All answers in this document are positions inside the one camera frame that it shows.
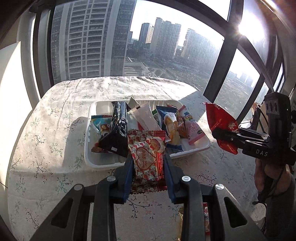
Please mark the small red white packet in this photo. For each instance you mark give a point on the small red white packet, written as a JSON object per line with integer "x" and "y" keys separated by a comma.
{"x": 206, "y": 219}

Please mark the red Mylikes snack bag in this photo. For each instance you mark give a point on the red Mylikes snack bag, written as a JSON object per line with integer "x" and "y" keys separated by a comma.
{"x": 219, "y": 118}

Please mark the floral tablecloth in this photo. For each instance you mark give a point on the floral tablecloth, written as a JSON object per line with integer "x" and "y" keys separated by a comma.
{"x": 49, "y": 158}

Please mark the pink cartoon snack packet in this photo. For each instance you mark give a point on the pink cartoon snack packet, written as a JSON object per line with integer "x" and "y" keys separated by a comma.
{"x": 193, "y": 130}

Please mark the red heart cookie packet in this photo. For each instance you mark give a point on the red heart cookie packet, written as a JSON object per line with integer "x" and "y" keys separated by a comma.
{"x": 147, "y": 149}

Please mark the blue roll cake packet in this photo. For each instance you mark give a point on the blue roll cake packet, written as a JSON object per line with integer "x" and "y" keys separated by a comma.
{"x": 169, "y": 124}

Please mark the blue cartoon snack bag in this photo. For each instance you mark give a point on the blue cartoon snack bag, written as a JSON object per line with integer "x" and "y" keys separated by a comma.
{"x": 102, "y": 123}

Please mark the white grey zip pouch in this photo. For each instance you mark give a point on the white grey zip pouch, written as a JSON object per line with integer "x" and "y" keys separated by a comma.
{"x": 140, "y": 115}

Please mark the white plastic tray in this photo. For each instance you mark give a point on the white plastic tray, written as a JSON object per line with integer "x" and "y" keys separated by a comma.
{"x": 105, "y": 161}

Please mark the person right hand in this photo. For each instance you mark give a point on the person right hand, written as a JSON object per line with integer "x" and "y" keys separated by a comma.
{"x": 262, "y": 171}

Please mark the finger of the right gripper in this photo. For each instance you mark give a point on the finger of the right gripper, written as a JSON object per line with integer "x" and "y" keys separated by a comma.
{"x": 227, "y": 139}

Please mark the black patterned snack bag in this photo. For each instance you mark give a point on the black patterned snack bag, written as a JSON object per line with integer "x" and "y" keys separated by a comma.
{"x": 116, "y": 140}

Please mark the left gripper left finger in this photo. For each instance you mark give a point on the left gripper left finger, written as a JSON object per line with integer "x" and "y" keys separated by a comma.
{"x": 124, "y": 177}

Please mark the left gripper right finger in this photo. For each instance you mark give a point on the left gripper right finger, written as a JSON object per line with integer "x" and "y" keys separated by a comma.
{"x": 173, "y": 177}

